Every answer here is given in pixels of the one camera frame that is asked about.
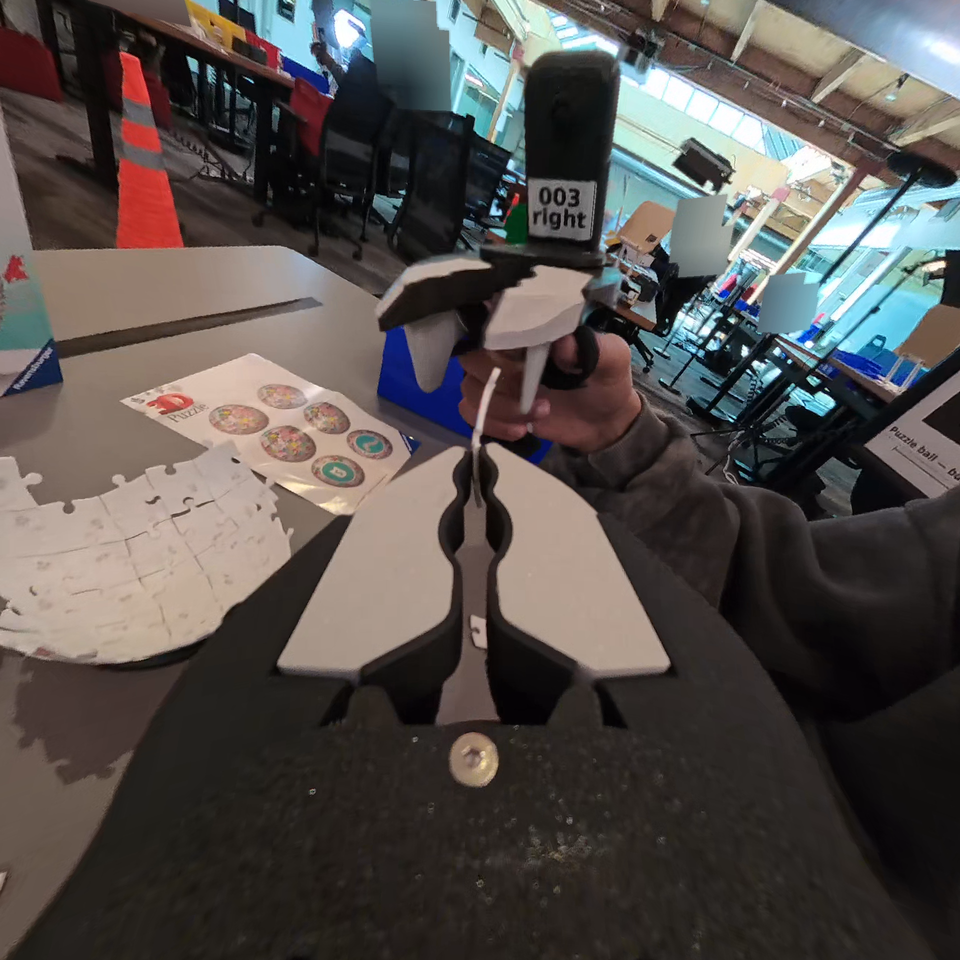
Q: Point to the white printed sign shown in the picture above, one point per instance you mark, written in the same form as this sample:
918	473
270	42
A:
922	442

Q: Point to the blue plastic bin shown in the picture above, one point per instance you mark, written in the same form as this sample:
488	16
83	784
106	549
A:
397	382

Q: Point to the puzzle instruction leaflet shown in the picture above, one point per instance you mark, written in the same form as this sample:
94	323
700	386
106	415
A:
247	420

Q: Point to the orange safety cone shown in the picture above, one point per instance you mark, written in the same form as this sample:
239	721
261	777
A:
142	187

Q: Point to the black office chair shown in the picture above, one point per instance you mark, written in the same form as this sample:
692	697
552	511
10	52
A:
352	165
442	187

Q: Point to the colourful puzzle ball box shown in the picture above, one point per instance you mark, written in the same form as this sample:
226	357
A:
22	322

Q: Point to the person's right hand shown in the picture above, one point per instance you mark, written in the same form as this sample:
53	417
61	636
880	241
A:
585	420

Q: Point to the partly built white puzzle ball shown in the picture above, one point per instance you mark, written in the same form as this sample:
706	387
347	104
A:
135	555

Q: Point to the white puzzle piece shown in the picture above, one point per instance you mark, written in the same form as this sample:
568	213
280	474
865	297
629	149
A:
478	631
480	435

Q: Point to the black floor lamp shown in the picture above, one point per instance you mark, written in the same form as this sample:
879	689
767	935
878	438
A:
922	169

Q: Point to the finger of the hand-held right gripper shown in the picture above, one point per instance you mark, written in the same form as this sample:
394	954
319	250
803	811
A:
450	289
536	315

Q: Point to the black hanging light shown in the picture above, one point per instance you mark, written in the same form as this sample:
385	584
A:
701	161

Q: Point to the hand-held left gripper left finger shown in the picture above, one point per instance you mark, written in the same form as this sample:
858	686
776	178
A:
375	585

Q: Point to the red chair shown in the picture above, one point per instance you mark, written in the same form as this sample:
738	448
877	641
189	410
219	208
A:
30	67

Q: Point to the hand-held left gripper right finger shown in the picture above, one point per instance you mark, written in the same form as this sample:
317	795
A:
577	585

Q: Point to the person's right forearm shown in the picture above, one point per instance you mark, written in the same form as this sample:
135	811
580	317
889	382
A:
787	570

